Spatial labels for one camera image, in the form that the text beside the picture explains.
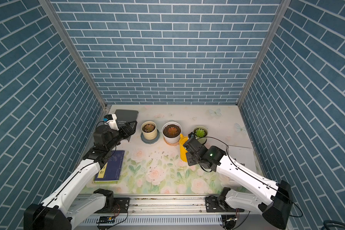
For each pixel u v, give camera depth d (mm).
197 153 551
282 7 707
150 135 956
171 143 953
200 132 931
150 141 973
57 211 391
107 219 721
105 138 585
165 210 727
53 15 724
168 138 885
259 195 419
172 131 914
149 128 963
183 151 769
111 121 692
